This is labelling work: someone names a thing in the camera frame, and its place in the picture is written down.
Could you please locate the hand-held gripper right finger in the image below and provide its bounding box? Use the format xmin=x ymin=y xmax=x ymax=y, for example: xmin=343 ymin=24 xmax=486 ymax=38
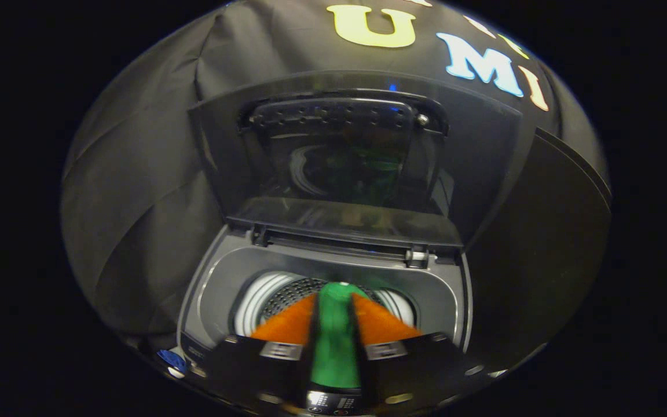
xmin=350 ymin=292 xmax=485 ymax=409

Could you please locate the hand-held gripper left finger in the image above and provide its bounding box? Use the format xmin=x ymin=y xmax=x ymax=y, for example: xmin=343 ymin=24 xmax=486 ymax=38
xmin=195 ymin=292 xmax=320 ymax=409

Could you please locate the green polo shirt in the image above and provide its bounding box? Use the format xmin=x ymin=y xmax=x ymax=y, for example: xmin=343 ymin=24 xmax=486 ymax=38
xmin=310 ymin=282 xmax=369 ymax=390

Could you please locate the grey washing machine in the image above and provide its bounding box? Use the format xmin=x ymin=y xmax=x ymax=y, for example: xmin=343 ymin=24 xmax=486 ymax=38
xmin=177 ymin=223 xmax=474 ymax=416

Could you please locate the dark washing machine lid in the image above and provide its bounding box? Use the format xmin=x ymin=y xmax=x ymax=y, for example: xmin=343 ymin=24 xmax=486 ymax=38
xmin=188 ymin=71 xmax=537 ymax=247

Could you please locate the beige cabinet with black top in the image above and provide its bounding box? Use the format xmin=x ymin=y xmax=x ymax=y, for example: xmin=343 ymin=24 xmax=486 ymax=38
xmin=467 ymin=127 xmax=612 ymax=371

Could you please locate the black backdrop cloth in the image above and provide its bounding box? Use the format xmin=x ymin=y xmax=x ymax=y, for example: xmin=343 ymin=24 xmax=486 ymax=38
xmin=60 ymin=0 xmax=609 ymax=348

